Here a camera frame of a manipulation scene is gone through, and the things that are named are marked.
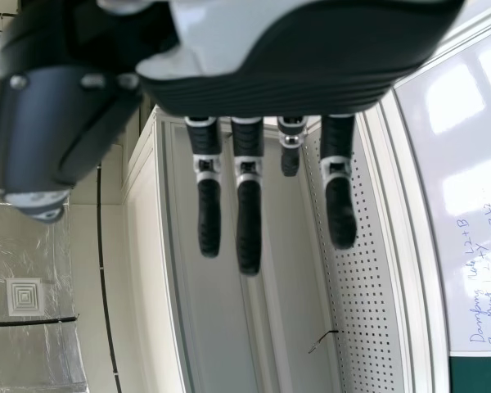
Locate square white air vent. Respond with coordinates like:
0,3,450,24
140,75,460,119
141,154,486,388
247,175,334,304
6,278,43,318

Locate short loose wire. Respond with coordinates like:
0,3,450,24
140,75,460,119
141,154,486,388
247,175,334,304
308,328,340,354

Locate white perforated cable duct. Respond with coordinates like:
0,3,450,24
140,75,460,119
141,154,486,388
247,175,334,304
301,120,407,393

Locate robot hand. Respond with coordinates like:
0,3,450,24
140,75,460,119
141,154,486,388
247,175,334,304
0,0,467,276

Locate whiteboard with blue writing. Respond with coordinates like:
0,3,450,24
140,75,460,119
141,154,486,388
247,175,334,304
393,15,491,358

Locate white aluminium frame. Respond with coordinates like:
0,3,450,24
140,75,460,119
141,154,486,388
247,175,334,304
121,106,452,393

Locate thin black cable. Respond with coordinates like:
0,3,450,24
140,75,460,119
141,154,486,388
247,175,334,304
96,163,119,393

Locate silver foil air duct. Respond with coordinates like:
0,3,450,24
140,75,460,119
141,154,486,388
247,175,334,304
0,191,88,393

